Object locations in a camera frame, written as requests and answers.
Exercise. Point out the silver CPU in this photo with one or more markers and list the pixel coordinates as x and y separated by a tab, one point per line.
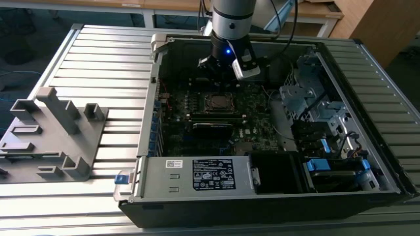
221	101

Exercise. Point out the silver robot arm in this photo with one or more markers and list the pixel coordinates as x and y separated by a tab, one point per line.
232	14

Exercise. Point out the CPU socket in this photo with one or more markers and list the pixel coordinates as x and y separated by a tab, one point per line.
206	111

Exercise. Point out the black RAM slot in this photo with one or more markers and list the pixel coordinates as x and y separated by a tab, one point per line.
216	115
216	120

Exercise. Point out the beige case foot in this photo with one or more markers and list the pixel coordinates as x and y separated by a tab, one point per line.
158	41

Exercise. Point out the pale blue teach pendant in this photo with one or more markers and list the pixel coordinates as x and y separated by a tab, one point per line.
285	8

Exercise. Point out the metal disk bay cage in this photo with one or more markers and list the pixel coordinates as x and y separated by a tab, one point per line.
294	94

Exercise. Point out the green motherboard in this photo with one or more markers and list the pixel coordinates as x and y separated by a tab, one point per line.
258	123

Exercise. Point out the wooden desk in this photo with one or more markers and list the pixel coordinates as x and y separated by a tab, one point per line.
321	11

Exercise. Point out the gray plastic card guide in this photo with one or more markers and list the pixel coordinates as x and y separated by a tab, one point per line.
278	118

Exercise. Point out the black graphics card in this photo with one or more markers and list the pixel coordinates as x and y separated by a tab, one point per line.
210	131

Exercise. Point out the gray chipset heatsink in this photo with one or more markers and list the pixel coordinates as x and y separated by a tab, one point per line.
244	147

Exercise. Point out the blue drive latch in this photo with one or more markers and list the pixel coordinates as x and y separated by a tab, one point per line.
324	145

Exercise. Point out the wooden cabinet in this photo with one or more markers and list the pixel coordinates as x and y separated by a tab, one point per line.
386	24

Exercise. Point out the blue disk carrier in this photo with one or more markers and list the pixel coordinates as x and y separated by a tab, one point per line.
316	164

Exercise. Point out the silver power supply unit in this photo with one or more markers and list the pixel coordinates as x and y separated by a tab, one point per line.
157	177

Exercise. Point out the blue case latch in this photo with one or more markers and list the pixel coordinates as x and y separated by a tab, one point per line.
121	178

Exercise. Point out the gray parts rack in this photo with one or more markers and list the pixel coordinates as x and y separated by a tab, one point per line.
54	137

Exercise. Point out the black PC case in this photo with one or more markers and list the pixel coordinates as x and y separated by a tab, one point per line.
229	214

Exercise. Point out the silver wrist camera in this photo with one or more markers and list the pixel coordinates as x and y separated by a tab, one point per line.
246	72

